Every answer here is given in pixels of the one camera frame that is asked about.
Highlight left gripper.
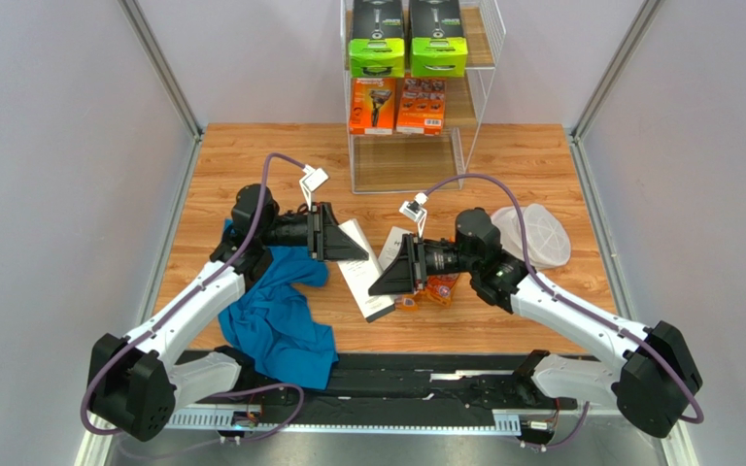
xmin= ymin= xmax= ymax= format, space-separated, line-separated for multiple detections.
xmin=261 ymin=204 xmax=369 ymax=264

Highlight white tall box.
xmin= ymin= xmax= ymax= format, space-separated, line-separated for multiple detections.
xmin=378 ymin=226 xmax=413 ymax=271
xmin=338 ymin=219 xmax=395 ymax=323

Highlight black green razor box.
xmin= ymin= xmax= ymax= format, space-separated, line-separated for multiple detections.
xmin=348 ymin=0 xmax=406 ymax=78
xmin=408 ymin=0 xmax=469 ymax=78

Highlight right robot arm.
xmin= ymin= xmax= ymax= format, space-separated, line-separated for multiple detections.
xmin=368 ymin=208 xmax=703 ymax=438

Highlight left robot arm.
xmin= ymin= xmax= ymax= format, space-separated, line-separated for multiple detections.
xmin=80 ymin=183 xmax=369 ymax=442

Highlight orange toothbrush pack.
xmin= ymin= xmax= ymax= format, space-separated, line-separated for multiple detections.
xmin=394 ymin=294 xmax=420 ymax=312

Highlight orange disposable razor pack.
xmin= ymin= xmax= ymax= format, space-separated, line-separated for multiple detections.
xmin=419 ymin=273 xmax=460 ymax=308

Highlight blue cloth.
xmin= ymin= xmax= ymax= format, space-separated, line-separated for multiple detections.
xmin=218 ymin=246 xmax=338 ymax=389

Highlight orange razor box front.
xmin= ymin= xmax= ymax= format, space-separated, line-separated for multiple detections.
xmin=348 ymin=78 xmax=397 ymax=136

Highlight orange razor box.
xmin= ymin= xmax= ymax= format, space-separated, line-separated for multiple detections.
xmin=348 ymin=78 xmax=397 ymax=136
xmin=395 ymin=77 xmax=447 ymax=136

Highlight orange razor box back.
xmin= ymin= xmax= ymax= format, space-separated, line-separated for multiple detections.
xmin=395 ymin=77 xmax=447 ymax=136

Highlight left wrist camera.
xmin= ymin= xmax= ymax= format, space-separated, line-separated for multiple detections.
xmin=299 ymin=164 xmax=329 ymax=210

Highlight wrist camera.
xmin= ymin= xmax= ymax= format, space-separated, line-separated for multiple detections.
xmin=399 ymin=192 xmax=428 ymax=238
xmin=299 ymin=164 xmax=329 ymax=210

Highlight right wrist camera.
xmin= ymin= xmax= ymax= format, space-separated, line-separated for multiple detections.
xmin=399 ymin=192 xmax=428 ymax=238

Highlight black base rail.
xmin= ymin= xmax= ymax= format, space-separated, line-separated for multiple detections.
xmin=170 ymin=353 xmax=580 ymax=437

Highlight white wire shelf rack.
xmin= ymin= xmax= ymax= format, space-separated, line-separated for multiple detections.
xmin=341 ymin=1 xmax=506 ymax=193

